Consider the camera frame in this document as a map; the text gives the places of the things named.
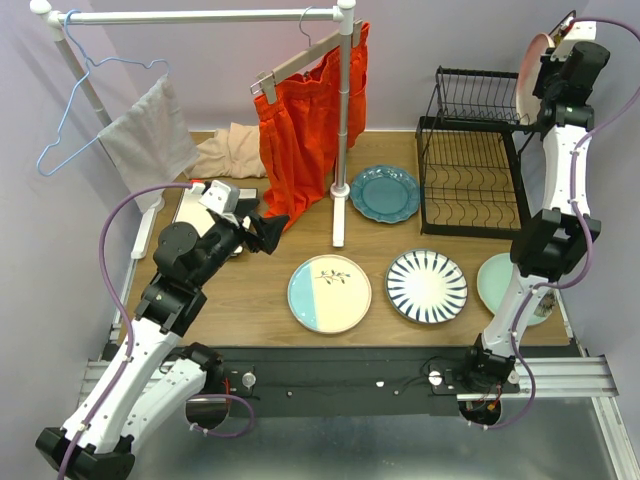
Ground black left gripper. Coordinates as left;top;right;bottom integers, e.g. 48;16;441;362
192;197;290;288

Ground pink round plate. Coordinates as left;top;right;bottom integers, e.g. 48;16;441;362
515;33;555;125

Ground light blue round plate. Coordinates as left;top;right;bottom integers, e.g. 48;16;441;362
287;254;372;335

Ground teal scalloped ceramic plate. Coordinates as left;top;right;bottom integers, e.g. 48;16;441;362
350;165;420;224

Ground blue striped round plate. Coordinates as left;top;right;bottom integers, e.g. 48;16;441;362
384;249;468;325

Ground floral round plate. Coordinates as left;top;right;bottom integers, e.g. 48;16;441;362
477;253;558;326

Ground flower pattern square plate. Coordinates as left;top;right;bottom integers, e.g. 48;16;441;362
551;10;576;37

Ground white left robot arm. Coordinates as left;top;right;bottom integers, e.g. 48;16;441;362
36;199;289;479

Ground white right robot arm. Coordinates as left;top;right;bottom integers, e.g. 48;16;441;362
459;34;610;392

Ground white clothes rack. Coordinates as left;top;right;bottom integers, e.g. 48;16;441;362
29;1;350;248

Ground beige cloth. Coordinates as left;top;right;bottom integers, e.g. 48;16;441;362
184;122;267;179

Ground orange shorts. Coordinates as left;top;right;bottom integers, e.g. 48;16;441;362
254;48;340;226

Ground grey towel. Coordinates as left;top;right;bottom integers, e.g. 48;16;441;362
98;75;199;193

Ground wooden clip hanger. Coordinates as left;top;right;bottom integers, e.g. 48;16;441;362
249;1;363;104

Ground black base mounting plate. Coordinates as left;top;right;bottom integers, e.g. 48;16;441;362
202;346;518;418

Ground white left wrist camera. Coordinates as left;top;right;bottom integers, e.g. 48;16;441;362
199;180;240;226

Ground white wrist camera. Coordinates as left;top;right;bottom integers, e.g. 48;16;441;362
199;180;240;226
551;21;597;62

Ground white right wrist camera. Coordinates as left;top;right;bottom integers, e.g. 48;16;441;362
551;21;597;62

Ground black wire dish rack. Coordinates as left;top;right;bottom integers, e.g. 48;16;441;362
415;67;533;240

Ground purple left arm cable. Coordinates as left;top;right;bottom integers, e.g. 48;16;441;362
54;177;256;480

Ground blue wire hanger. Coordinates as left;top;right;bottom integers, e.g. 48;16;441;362
36;9;171;177

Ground aluminium rail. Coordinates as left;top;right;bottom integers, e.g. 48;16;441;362
78;357;619;405

